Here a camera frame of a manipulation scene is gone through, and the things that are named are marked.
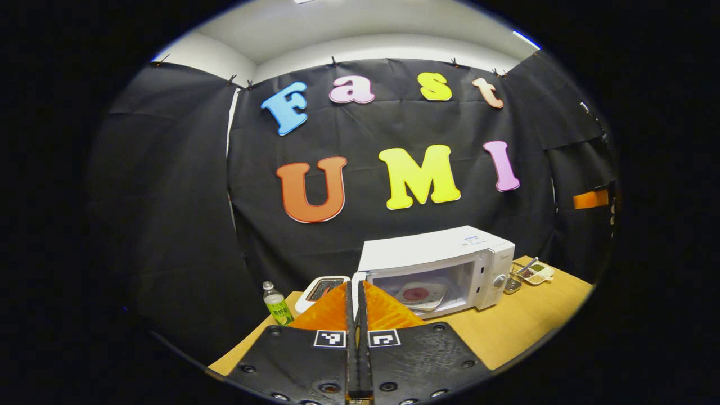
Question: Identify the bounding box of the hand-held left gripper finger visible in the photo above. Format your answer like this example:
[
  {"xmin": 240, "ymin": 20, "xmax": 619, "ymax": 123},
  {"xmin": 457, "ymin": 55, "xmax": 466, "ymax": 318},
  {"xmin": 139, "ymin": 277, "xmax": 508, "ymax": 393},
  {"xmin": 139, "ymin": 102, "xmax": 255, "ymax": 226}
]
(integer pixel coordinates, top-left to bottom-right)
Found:
[
  {"xmin": 358, "ymin": 280, "xmax": 493, "ymax": 405},
  {"xmin": 225, "ymin": 280, "xmax": 359, "ymax": 405}
]

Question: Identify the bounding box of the white square cherry plate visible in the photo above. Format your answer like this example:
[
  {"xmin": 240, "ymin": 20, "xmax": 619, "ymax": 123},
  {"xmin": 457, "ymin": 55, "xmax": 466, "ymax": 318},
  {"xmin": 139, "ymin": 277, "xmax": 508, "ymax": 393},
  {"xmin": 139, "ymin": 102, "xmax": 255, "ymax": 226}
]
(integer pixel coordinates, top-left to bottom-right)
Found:
[{"xmin": 394, "ymin": 280, "xmax": 449, "ymax": 312}]

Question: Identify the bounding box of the white microwave oven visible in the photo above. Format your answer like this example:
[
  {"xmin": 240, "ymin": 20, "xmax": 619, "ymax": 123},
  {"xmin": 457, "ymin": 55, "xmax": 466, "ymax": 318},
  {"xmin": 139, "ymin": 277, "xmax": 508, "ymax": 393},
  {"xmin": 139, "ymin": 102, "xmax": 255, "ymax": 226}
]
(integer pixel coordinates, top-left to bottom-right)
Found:
[{"xmin": 352, "ymin": 225, "xmax": 516, "ymax": 321}]

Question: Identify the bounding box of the white toaster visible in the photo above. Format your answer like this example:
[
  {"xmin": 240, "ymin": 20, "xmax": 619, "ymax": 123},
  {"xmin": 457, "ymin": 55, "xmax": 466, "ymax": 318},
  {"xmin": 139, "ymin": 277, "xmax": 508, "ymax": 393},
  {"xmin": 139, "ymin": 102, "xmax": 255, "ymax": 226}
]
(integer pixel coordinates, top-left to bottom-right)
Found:
[{"xmin": 295, "ymin": 276, "xmax": 351, "ymax": 314}]

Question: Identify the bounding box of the green drink bottle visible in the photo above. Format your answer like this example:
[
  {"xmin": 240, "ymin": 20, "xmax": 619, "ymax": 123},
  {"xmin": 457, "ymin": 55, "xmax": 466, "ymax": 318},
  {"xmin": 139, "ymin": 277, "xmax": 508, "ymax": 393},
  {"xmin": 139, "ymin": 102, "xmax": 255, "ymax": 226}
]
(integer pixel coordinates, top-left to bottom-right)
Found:
[{"xmin": 262, "ymin": 281, "xmax": 294, "ymax": 327}]

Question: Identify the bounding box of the white divided bean dish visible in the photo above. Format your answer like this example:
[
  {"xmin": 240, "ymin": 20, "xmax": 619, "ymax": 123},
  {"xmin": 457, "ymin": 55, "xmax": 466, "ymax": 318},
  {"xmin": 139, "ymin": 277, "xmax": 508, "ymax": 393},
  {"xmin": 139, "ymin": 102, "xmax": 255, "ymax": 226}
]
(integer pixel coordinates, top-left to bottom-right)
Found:
[{"xmin": 522, "ymin": 261, "xmax": 555, "ymax": 286}]

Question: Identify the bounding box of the metal wire basket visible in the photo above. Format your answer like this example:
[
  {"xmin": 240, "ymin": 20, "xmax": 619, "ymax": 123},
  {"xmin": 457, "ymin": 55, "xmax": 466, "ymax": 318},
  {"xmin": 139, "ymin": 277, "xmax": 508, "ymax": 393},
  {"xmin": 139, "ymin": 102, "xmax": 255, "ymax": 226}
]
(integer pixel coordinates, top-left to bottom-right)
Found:
[{"xmin": 504, "ymin": 262, "xmax": 527, "ymax": 295}]

